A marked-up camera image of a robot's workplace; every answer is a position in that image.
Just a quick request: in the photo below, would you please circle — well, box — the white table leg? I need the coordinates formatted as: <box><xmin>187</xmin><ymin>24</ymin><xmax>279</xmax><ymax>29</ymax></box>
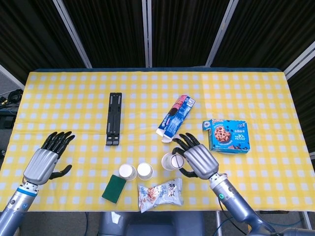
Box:
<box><xmin>215</xmin><ymin>210</ymin><xmax>222</xmax><ymax>236</ymax></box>

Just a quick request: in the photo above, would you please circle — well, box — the blue chocolate chip cookie box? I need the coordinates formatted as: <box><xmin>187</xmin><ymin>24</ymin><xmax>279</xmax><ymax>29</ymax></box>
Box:
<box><xmin>202</xmin><ymin>118</ymin><xmax>251</xmax><ymax>155</ymax></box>

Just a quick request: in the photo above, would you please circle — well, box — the black folding stand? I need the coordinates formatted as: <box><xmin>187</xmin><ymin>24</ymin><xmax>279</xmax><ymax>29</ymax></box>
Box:
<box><xmin>105</xmin><ymin>92</ymin><xmax>123</xmax><ymax>146</ymax></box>

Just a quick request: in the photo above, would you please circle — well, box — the aluminium partition post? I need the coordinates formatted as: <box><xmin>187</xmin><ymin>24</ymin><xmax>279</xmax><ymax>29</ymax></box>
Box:
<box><xmin>205</xmin><ymin>0</ymin><xmax>239</xmax><ymax>67</ymax></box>
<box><xmin>0</xmin><ymin>64</ymin><xmax>25</xmax><ymax>90</ymax></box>
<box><xmin>142</xmin><ymin>0</ymin><xmax>153</xmax><ymax>68</ymax></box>
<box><xmin>53</xmin><ymin>0</ymin><xmax>93</xmax><ymax>69</ymax></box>
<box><xmin>284</xmin><ymin>40</ymin><xmax>315</xmax><ymax>79</ymax></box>

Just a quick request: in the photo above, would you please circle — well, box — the blue Oreo cookie box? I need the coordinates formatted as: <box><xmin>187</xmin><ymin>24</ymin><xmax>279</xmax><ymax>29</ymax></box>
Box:
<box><xmin>156</xmin><ymin>94</ymin><xmax>196</xmax><ymax>144</ymax></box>

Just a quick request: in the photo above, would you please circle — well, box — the black cable bundle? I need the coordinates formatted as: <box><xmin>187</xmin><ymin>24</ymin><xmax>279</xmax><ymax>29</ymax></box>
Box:
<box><xmin>0</xmin><ymin>88</ymin><xmax>24</xmax><ymax>110</ymax></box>

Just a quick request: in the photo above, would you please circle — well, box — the white paper cup line mark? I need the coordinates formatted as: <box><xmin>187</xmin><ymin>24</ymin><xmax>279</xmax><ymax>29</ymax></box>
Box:
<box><xmin>161</xmin><ymin>152</ymin><xmax>185</xmax><ymax>171</ymax></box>

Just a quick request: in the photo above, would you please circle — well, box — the white paper cup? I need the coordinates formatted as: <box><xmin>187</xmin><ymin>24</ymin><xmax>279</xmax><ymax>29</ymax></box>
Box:
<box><xmin>119</xmin><ymin>163</ymin><xmax>137</xmax><ymax>181</ymax></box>
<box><xmin>137</xmin><ymin>162</ymin><xmax>154</xmax><ymax>181</ymax></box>

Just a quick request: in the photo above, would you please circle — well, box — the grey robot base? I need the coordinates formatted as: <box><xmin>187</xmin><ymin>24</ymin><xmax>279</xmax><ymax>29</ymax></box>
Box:
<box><xmin>98</xmin><ymin>210</ymin><xmax>205</xmax><ymax>236</ymax></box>

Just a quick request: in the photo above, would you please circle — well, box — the blue floor cable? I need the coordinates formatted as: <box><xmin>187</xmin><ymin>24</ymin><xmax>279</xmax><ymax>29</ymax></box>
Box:
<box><xmin>216</xmin><ymin>214</ymin><xmax>305</xmax><ymax>236</ymax></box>

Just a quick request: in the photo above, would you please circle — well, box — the white snack bag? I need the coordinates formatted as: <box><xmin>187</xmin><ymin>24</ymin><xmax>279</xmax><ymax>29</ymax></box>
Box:
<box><xmin>137</xmin><ymin>177</ymin><xmax>184</xmax><ymax>213</ymax></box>

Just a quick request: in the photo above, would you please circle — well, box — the black equipment box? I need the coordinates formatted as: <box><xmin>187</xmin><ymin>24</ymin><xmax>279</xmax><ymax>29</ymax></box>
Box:
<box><xmin>0</xmin><ymin>115</ymin><xmax>17</xmax><ymax>130</ymax></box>

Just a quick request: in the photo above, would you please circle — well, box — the yellow white checkered tablecloth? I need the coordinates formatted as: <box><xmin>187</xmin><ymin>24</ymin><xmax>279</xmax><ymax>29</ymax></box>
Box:
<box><xmin>0</xmin><ymin>71</ymin><xmax>315</xmax><ymax>212</ymax></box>

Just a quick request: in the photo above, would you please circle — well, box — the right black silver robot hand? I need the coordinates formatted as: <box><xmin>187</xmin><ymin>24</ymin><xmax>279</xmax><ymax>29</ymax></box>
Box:
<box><xmin>171</xmin><ymin>132</ymin><xmax>220</xmax><ymax>180</ymax></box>

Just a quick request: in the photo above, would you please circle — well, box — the green sponge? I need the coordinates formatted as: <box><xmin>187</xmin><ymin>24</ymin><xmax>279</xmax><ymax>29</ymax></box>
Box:
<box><xmin>101</xmin><ymin>174</ymin><xmax>126</xmax><ymax>204</ymax></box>

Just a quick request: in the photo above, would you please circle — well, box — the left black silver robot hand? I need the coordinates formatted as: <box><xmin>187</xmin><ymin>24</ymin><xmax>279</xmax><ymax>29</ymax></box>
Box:
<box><xmin>23</xmin><ymin>131</ymin><xmax>76</xmax><ymax>185</ymax></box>

